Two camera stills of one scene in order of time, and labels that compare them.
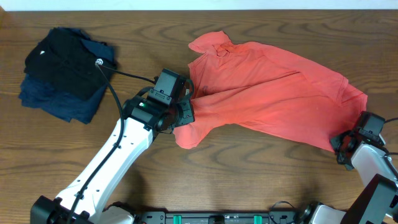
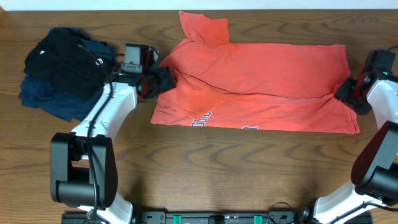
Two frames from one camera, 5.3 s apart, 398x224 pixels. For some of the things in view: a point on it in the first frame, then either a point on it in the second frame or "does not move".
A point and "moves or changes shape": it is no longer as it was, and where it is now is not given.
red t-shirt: (255, 88) moves or changes shape
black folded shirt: (63, 61) does not move
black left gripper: (187, 117) → (166, 84)
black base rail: (217, 217) does not move
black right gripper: (336, 141) → (341, 94)
